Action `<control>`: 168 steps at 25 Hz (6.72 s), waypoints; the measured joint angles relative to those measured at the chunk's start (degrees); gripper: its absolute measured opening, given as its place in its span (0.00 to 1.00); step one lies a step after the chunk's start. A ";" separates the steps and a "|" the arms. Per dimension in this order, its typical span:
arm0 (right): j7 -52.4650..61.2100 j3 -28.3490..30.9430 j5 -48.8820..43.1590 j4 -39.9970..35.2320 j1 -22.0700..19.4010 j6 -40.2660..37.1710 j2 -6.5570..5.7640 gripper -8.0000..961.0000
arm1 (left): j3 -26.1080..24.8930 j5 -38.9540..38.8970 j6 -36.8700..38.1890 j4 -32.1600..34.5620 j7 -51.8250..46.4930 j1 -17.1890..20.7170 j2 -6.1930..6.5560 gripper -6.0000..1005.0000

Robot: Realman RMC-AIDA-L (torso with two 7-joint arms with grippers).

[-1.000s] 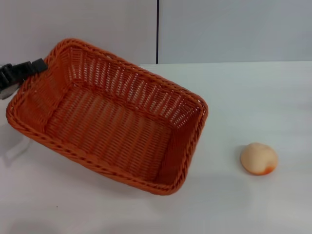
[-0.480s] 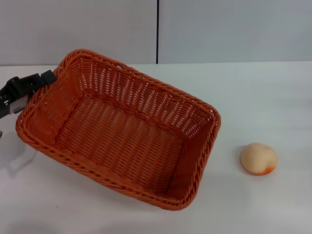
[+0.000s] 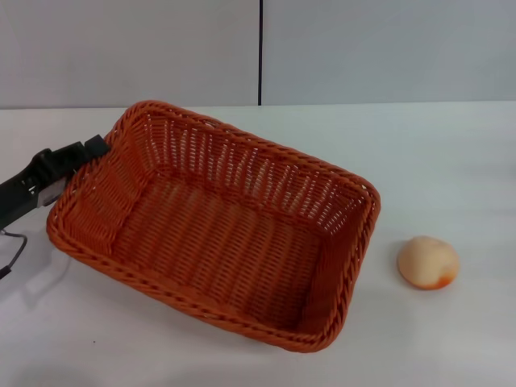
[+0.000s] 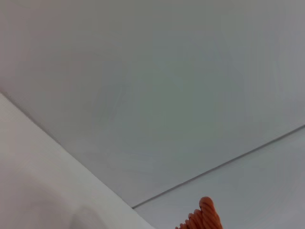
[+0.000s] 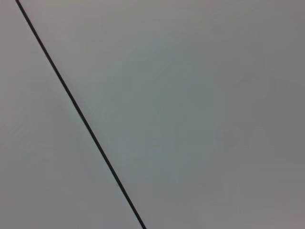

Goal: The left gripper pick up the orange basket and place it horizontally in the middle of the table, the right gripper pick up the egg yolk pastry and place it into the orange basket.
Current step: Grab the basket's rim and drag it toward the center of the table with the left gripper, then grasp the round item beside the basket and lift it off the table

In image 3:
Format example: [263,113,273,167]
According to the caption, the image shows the pale peach toy fruit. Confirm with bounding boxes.
[397,235,460,290]

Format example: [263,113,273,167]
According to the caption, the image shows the dark vertical wall strip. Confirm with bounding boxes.
[257,0,264,107]

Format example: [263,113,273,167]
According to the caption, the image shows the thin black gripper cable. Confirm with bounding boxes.
[0,229,28,280]

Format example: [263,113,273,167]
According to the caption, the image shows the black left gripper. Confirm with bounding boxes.
[0,135,111,227]

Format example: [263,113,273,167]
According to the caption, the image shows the orange woven plastic basket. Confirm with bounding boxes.
[46,100,381,353]

